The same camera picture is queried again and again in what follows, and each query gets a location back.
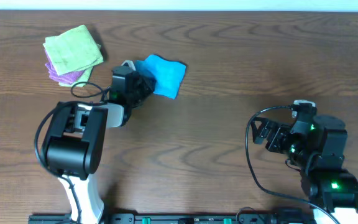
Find blue microfiber cloth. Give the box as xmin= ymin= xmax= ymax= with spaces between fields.
xmin=135 ymin=54 xmax=186 ymax=100

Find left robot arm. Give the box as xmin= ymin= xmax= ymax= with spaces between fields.
xmin=34 ymin=65 xmax=157 ymax=223

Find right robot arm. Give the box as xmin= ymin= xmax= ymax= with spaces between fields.
xmin=245 ymin=100 xmax=358 ymax=223

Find green folded cloth bottom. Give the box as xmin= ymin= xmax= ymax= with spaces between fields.
xmin=58 ymin=43 xmax=103 ymax=88

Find green folded cloth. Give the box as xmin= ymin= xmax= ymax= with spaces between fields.
xmin=58 ymin=43 xmax=103 ymax=88
xmin=43 ymin=25 xmax=104 ymax=75

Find purple folded cloth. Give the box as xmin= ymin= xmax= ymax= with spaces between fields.
xmin=45 ymin=52 xmax=85 ymax=85

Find green folded cloth top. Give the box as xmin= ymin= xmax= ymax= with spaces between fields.
xmin=43 ymin=25 xmax=104 ymax=75

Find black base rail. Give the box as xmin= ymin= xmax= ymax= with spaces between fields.
xmin=27 ymin=207 xmax=316 ymax=224

